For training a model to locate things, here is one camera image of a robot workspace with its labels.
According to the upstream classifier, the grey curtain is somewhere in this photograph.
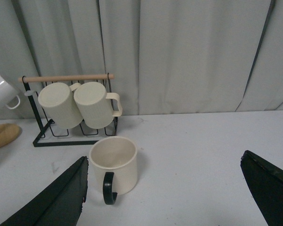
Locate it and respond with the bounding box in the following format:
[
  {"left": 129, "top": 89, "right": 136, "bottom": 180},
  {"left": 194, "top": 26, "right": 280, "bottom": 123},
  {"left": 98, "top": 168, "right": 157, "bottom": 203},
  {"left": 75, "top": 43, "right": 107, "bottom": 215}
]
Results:
[{"left": 0, "top": 0, "right": 283, "bottom": 115}]

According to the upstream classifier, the cream ribbed mug right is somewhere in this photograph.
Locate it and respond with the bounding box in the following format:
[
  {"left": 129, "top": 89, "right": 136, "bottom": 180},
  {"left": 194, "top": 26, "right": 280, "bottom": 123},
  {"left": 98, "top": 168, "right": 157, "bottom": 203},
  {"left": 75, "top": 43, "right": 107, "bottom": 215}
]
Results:
[{"left": 74, "top": 82, "right": 123, "bottom": 129}]

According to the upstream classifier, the cream mug with black handle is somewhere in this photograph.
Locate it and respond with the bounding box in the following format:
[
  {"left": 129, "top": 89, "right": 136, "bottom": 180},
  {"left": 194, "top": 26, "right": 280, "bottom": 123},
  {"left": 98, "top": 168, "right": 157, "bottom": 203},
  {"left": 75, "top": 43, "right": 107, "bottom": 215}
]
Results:
[{"left": 89, "top": 136, "right": 138, "bottom": 205}]

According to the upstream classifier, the wooden mug tree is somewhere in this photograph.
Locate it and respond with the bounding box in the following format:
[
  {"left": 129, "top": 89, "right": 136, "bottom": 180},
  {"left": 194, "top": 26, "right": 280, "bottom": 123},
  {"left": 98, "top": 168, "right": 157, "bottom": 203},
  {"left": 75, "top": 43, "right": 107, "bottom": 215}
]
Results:
[{"left": 0, "top": 123, "right": 21, "bottom": 148}]

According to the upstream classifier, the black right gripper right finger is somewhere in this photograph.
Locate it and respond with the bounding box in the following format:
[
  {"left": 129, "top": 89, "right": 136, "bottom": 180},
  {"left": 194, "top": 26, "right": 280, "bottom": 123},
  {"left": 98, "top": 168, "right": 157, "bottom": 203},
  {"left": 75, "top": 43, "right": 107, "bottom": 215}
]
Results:
[{"left": 240, "top": 150, "right": 283, "bottom": 226}]

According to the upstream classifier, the cream ribbed mug left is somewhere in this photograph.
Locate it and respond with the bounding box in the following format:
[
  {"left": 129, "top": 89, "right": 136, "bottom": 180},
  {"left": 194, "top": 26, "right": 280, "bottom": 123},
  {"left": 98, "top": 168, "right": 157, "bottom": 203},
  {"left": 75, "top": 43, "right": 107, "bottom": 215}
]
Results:
[{"left": 38, "top": 82, "right": 83, "bottom": 129}]

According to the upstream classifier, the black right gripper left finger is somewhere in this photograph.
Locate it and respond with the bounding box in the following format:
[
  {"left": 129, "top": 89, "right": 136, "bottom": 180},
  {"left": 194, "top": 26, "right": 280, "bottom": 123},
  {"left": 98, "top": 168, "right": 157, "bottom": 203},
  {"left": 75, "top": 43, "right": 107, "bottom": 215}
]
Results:
[{"left": 1, "top": 156, "right": 89, "bottom": 226}]

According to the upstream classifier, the black wire cup rack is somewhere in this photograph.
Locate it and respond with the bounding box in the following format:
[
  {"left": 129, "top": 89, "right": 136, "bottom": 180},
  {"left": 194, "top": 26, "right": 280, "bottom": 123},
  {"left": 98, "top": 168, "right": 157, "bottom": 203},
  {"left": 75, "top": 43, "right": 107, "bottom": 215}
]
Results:
[{"left": 18, "top": 73, "right": 115, "bottom": 147}]

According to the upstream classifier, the cream ribbed mug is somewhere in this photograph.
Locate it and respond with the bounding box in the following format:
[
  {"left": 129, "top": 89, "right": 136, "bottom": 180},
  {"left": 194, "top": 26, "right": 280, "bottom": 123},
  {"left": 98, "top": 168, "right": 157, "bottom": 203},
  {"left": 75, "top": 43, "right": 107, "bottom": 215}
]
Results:
[
  {"left": 74, "top": 82, "right": 123, "bottom": 129},
  {"left": 38, "top": 82, "right": 83, "bottom": 129}
]

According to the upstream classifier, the white enamel mug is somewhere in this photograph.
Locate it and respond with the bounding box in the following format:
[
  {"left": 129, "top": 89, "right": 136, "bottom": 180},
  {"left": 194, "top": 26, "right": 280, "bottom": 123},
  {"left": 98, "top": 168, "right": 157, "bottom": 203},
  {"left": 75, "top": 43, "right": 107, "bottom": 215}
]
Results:
[{"left": 0, "top": 76, "right": 21, "bottom": 110}]

